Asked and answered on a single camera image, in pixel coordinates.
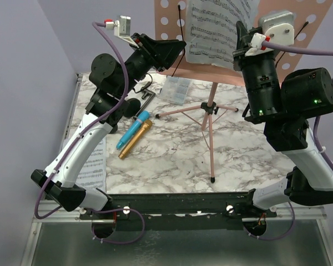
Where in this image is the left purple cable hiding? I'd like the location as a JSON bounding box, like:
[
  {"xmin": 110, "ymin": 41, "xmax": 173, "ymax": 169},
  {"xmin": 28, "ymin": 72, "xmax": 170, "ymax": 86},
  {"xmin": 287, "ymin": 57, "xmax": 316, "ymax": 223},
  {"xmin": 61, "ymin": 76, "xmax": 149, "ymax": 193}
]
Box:
[{"xmin": 34, "ymin": 22, "xmax": 147, "ymax": 245}]

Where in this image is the dark metal drum key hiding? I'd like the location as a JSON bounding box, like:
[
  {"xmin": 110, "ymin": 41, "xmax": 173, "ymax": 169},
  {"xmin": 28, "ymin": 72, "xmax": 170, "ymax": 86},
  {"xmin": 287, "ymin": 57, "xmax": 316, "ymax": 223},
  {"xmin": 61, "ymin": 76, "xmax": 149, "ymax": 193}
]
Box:
[{"xmin": 136, "ymin": 81, "xmax": 156, "ymax": 116}]

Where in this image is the black mounting base rail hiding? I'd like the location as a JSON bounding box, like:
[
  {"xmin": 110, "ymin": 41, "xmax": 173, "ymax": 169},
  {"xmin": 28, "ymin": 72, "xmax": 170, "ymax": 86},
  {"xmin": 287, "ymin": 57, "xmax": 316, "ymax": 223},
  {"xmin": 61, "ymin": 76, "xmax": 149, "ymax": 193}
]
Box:
[{"xmin": 46, "ymin": 191, "xmax": 320, "ymax": 232}]

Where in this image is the blue toy microphone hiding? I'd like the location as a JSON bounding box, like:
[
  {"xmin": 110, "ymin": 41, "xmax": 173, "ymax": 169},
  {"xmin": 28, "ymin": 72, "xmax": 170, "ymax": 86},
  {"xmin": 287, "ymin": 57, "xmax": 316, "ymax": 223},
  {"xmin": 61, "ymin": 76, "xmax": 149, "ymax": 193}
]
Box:
[{"xmin": 116, "ymin": 110, "xmax": 150, "ymax": 150}]

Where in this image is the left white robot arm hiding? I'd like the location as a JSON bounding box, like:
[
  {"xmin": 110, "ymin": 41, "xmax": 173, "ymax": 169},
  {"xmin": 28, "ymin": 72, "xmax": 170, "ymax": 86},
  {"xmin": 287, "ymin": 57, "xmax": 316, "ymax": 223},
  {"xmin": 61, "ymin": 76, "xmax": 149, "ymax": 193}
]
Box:
[{"xmin": 31, "ymin": 33, "xmax": 186, "ymax": 211}]

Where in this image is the pink perforated music stand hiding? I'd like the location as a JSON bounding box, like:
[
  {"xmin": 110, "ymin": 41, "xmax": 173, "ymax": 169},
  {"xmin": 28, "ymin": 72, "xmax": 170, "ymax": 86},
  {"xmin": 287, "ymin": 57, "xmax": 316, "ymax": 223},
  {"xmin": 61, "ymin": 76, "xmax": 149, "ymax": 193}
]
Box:
[{"xmin": 153, "ymin": 0, "xmax": 333, "ymax": 183}]

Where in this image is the clear plastic compartment box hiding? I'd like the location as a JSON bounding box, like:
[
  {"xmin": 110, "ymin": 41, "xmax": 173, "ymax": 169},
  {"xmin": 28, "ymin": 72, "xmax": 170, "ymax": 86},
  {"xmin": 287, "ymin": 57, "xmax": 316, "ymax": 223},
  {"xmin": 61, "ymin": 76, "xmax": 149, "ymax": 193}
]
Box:
[{"xmin": 159, "ymin": 76, "xmax": 193, "ymax": 106}]

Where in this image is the aluminium extrusion frame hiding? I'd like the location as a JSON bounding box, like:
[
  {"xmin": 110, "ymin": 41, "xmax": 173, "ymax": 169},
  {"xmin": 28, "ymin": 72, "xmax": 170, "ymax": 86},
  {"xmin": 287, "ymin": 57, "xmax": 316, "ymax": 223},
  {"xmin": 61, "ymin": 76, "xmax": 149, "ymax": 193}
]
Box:
[{"xmin": 19, "ymin": 73, "xmax": 331, "ymax": 266}]

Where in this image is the gold toy microphone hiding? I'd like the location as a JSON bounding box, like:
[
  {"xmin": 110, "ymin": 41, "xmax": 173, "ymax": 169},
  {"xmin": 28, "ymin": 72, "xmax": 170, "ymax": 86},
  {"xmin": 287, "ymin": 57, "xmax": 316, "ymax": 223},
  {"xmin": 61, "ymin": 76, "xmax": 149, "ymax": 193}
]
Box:
[{"xmin": 118, "ymin": 119, "xmax": 153, "ymax": 160}]

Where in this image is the black round-base mic stand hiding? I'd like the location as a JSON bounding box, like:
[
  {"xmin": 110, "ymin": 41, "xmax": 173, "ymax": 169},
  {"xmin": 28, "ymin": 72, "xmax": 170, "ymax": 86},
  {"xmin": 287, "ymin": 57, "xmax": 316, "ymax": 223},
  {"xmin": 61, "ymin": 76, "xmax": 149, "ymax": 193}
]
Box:
[{"xmin": 124, "ymin": 98, "xmax": 141, "ymax": 118}]

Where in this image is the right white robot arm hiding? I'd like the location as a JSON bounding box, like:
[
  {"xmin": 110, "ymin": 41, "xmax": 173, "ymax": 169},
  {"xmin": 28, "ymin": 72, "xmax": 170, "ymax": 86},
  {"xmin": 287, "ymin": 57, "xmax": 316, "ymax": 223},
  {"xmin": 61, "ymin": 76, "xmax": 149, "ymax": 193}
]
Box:
[{"xmin": 233, "ymin": 21, "xmax": 333, "ymax": 209}]

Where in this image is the sheet music page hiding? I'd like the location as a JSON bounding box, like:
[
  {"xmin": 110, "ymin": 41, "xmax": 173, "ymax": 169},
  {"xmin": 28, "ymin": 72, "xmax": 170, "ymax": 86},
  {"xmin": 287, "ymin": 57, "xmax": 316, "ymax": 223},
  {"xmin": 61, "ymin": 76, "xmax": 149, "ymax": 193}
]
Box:
[
  {"xmin": 76, "ymin": 138, "xmax": 107, "ymax": 190},
  {"xmin": 185, "ymin": 0, "xmax": 260, "ymax": 69}
]

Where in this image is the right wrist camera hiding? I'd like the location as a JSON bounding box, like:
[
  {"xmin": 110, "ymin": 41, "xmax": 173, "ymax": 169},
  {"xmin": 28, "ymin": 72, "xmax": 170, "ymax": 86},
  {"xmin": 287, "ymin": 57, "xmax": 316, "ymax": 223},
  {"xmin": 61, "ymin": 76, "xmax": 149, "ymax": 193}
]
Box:
[{"xmin": 249, "ymin": 11, "xmax": 295, "ymax": 55}]

